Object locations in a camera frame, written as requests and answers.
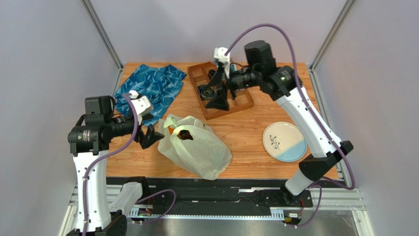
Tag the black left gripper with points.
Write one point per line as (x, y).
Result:
(151, 136)

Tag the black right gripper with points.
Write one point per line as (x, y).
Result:
(224, 83)

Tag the translucent white plastic bag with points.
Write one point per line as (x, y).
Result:
(206, 155)

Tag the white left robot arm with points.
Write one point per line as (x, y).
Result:
(89, 142)

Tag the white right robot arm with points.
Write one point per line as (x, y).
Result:
(284, 86)

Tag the fake orange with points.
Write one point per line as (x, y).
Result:
(170, 130)

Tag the fake dark grape bunch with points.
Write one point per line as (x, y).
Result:
(185, 135)

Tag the dark green leaf rolled sock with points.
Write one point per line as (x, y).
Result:
(205, 92)

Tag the wooden compartment tray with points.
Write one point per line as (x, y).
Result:
(199, 75)

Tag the blue shark print cloth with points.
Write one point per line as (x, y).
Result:
(160, 85)

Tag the cream and blue plate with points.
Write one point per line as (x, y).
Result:
(284, 142)

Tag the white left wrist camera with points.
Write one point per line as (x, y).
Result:
(143, 106)

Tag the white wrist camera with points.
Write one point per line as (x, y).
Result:
(222, 55)
(143, 106)

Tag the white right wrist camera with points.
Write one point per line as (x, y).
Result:
(222, 55)

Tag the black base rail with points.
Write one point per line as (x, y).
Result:
(220, 197)

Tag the grey aluminium frame post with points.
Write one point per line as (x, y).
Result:
(92, 14)

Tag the right aluminium frame post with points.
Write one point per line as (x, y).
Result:
(333, 32)

